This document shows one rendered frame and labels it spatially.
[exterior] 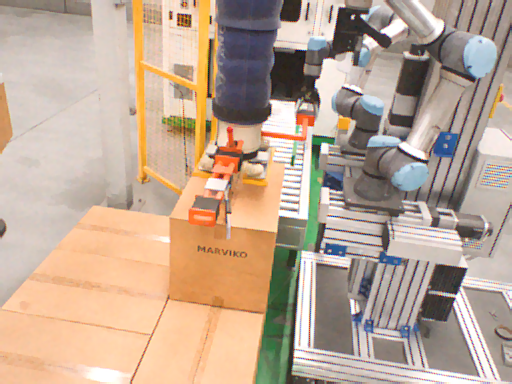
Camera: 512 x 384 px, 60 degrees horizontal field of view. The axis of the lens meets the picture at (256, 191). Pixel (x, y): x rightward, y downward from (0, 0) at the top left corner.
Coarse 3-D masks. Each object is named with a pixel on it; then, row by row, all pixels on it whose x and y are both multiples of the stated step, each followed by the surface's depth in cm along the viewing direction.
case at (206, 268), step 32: (192, 192) 181; (256, 192) 186; (192, 224) 164; (224, 224) 163; (256, 224) 165; (192, 256) 171; (224, 256) 169; (256, 256) 168; (192, 288) 179; (224, 288) 177; (256, 288) 175
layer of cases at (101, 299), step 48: (96, 240) 213; (144, 240) 217; (48, 288) 182; (96, 288) 185; (144, 288) 187; (0, 336) 159; (48, 336) 161; (96, 336) 163; (144, 336) 165; (192, 336) 167; (240, 336) 169
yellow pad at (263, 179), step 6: (264, 150) 187; (270, 150) 193; (270, 156) 188; (252, 162) 181; (258, 162) 175; (270, 162) 183; (264, 168) 177; (270, 168) 179; (246, 174) 172; (264, 174) 172; (246, 180) 168; (252, 180) 168; (258, 180) 168; (264, 180) 169
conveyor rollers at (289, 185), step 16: (272, 112) 402; (288, 112) 409; (272, 128) 370; (288, 128) 369; (272, 144) 338; (288, 144) 338; (288, 160) 314; (288, 176) 291; (288, 192) 274; (288, 208) 258
